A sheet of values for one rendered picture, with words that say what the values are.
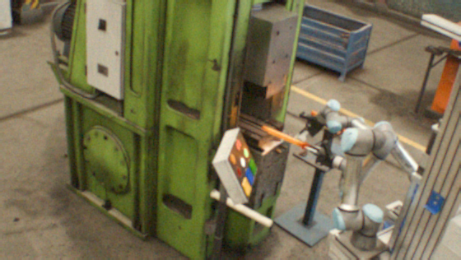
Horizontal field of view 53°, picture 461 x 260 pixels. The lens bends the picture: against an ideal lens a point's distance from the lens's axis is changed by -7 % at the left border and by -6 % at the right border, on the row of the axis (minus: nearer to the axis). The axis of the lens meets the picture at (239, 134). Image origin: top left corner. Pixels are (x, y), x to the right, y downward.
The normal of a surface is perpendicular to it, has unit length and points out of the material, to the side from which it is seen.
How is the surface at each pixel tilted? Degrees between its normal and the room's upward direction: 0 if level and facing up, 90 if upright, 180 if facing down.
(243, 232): 89
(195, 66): 89
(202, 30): 89
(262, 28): 90
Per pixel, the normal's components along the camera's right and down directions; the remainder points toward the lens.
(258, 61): -0.58, 0.35
